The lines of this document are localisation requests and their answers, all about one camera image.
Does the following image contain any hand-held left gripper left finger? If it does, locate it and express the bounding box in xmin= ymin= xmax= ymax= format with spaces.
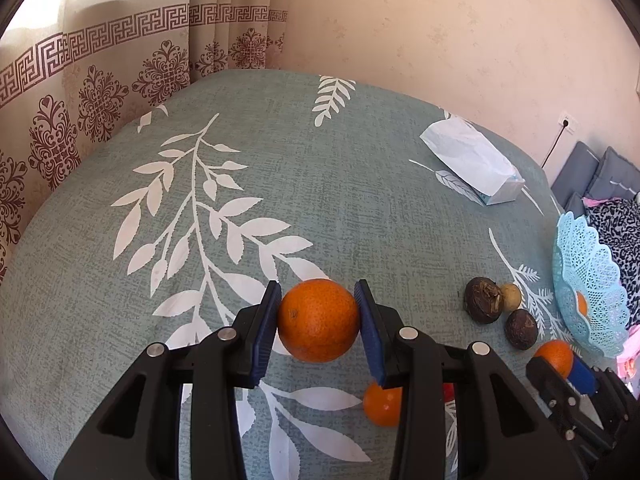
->
xmin=54 ymin=280 xmax=283 ymax=480

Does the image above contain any dark brown round fruit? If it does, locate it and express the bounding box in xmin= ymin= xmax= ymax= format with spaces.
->
xmin=504 ymin=309 xmax=539 ymax=350
xmin=463 ymin=277 xmax=504 ymax=325

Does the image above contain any small beige round fruit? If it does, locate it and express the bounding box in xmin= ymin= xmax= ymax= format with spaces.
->
xmin=500 ymin=283 xmax=523 ymax=312

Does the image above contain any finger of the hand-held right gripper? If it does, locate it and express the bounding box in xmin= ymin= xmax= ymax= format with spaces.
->
xmin=569 ymin=356 xmax=633 ymax=429
xmin=525 ymin=356 xmax=617 ymax=454

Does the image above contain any leopard print cloth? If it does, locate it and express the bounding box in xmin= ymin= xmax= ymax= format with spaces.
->
xmin=585 ymin=197 xmax=640 ymax=331

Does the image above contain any small grey cushion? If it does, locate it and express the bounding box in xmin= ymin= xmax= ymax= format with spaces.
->
xmin=564 ymin=192 xmax=588 ymax=221

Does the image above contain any large orange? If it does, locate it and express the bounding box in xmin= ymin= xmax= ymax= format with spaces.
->
xmin=277 ymin=278 xmax=361 ymax=364

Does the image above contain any beige patterned curtain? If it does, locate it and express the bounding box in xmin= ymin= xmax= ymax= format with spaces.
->
xmin=0 ymin=0 xmax=290 ymax=281

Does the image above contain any tissue pack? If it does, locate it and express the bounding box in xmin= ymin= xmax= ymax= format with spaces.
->
xmin=419 ymin=116 xmax=527 ymax=207

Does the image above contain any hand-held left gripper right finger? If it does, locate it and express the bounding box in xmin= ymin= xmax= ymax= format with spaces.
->
xmin=354 ymin=279 xmax=589 ymax=480

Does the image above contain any light blue lattice basket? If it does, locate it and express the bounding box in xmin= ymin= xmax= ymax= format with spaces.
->
xmin=551 ymin=211 xmax=631 ymax=358

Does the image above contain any wide grey cushion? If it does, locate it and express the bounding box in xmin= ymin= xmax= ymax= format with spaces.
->
xmin=585 ymin=146 xmax=640 ymax=201

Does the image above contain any black power cable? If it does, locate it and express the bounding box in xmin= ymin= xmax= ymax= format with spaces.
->
xmin=541 ymin=125 xmax=568 ymax=168

